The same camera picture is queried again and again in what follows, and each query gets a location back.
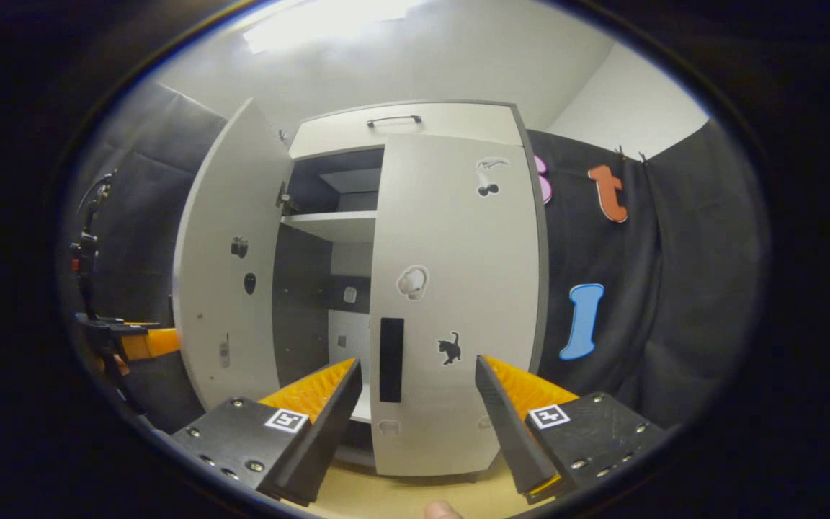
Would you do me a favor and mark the black door handle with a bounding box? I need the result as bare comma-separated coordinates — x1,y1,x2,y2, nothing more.
378,316,406,404

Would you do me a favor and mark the grey white cabinet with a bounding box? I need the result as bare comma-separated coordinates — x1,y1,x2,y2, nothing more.
271,99,552,481

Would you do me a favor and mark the white cabinet door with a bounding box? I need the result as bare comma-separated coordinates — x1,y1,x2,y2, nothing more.
171,97,294,412
369,133,548,479

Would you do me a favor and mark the ceiling light panel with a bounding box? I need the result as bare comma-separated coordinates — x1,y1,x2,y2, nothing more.
242,0,432,56

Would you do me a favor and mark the black backdrop cloth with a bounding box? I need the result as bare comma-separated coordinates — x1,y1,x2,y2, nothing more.
529,119,773,435

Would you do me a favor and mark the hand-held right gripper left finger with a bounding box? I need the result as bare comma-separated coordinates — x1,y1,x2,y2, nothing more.
170,358,364,507

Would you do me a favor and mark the black drawer handle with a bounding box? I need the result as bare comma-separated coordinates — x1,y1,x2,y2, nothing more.
365,114,424,129

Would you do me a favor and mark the white cabinet shelf board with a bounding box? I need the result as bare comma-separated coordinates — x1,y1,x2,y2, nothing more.
348,385,373,425
279,210,378,244

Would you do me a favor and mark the white cabinet drawer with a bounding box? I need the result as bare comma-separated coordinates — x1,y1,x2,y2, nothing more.
288,101,528,160

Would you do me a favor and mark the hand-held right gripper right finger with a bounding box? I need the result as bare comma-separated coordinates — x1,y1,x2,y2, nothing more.
473,355,669,505

